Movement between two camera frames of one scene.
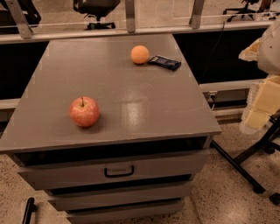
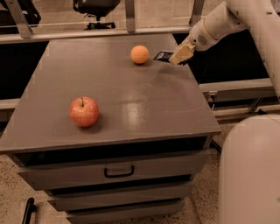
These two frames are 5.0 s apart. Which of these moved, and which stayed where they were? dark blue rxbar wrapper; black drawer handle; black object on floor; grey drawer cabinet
Moved: dark blue rxbar wrapper
Stayed: grey drawer cabinet; black drawer handle; black object on floor
